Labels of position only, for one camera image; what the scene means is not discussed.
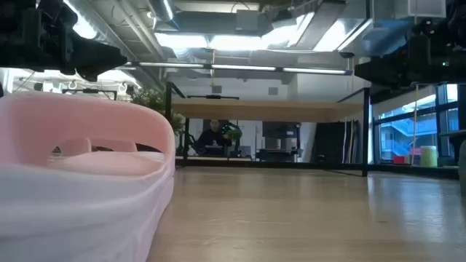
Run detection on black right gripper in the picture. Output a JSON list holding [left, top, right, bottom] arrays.
[[355, 54, 466, 88]]

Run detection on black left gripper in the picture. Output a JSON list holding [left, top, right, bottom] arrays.
[[23, 0, 128, 83]]

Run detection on wooden shelf board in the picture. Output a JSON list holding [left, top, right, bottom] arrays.
[[171, 98, 365, 124]]

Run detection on black framed window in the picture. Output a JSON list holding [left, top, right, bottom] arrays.
[[371, 83, 459, 164]]

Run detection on large green potted plant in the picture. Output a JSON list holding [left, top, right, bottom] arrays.
[[130, 87, 186, 136]]

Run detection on lime green cylinder container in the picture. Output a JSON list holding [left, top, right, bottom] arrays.
[[419, 146, 438, 168]]

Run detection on black horizontal bar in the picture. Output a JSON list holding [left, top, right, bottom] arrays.
[[186, 95, 240, 100]]

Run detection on black background equipment rack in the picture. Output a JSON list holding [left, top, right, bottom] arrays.
[[256, 122, 302, 163]]

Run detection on person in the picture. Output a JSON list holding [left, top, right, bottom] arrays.
[[194, 119, 234, 158]]

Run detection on long LED light bar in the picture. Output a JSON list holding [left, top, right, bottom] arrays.
[[125, 60, 354, 76]]

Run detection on grey ceiling box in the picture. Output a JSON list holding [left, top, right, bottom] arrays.
[[235, 9, 261, 32]]

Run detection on small green potted plant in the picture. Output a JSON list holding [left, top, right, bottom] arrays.
[[224, 125, 244, 158]]

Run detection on thin yellow hanging cable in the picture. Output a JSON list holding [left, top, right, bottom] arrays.
[[410, 82, 419, 165]]

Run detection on black rig post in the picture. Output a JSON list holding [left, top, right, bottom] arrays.
[[457, 83, 466, 132]]

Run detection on silver spiral air duct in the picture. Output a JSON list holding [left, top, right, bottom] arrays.
[[147, 0, 176, 23]]

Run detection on dark leaning wall panel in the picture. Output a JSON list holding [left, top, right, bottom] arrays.
[[312, 121, 352, 164]]

